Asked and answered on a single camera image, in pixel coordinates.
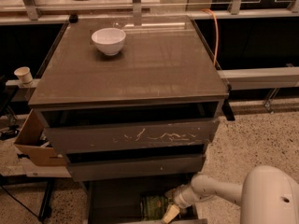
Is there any orange cable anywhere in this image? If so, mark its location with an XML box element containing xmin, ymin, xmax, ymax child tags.
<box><xmin>202</xmin><ymin>8</ymin><xmax>220</xmax><ymax>67</ymax></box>

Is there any black stand leg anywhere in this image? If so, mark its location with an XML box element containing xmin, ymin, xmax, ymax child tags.
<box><xmin>37</xmin><ymin>178</ymin><xmax>55</xmax><ymax>224</ymax></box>

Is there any white paper cup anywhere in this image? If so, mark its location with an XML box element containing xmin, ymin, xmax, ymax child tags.
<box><xmin>14</xmin><ymin>66</ymin><xmax>33</xmax><ymax>84</ymax></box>

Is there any grey drawer cabinet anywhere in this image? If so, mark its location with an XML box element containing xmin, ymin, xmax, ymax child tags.
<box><xmin>28</xmin><ymin>15</ymin><xmax>230</xmax><ymax>224</ymax></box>

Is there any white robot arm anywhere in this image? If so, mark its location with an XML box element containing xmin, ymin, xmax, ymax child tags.
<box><xmin>162</xmin><ymin>165</ymin><xmax>299</xmax><ymax>224</ymax></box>

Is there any grey drawer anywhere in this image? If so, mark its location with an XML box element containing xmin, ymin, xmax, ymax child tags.
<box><xmin>83</xmin><ymin>173</ymin><xmax>208</xmax><ymax>224</ymax></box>
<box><xmin>67</xmin><ymin>145</ymin><xmax>206</xmax><ymax>182</ymax></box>
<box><xmin>42</xmin><ymin>101</ymin><xmax>219</xmax><ymax>153</ymax></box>

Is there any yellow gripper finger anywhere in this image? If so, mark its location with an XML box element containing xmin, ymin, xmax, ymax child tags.
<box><xmin>162</xmin><ymin>204</ymin><xmax>179</xmax><ymax>224</ymax></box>

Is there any white ceramic bowl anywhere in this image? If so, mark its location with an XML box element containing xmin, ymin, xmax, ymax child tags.
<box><xmin>92</xmin><ymin>28</ymin><xmax>126</xmax><ymax>56</ymax></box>

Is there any green jalapeno chip bag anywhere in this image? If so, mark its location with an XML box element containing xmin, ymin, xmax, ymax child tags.
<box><xmin>141</xmin><ymin>195</ymin><xmax>168</xmax><ymax>221</ymax></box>

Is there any cardboard box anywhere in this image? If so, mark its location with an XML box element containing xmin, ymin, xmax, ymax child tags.
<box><xmin>14</xmin><ymin>111</ymin><xmax>66</xmax><ymax>166</ymax></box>

